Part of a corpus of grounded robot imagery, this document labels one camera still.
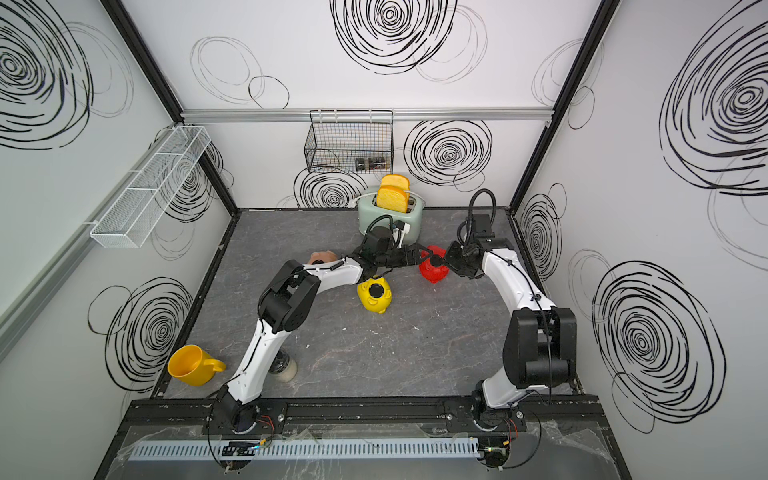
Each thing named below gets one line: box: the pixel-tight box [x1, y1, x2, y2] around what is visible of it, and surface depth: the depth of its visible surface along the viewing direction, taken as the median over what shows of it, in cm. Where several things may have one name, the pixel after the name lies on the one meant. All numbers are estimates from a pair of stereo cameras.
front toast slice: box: [376, 185, 409, 214], surface depth 99 cm
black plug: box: [368, 283, 384, 299], surface depth 88 cm
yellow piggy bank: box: [357, 277, 393, 314], surface depth 88 cm
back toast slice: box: [380, 174, 411, 195], surface depth 101 cm
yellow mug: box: [167, 344, 226, 387], surface depth 77 cm
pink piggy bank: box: [308, 250, 337, 265], surface depth 96 cm
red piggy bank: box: [419, 245, 450, 284], surface depth 95 cm
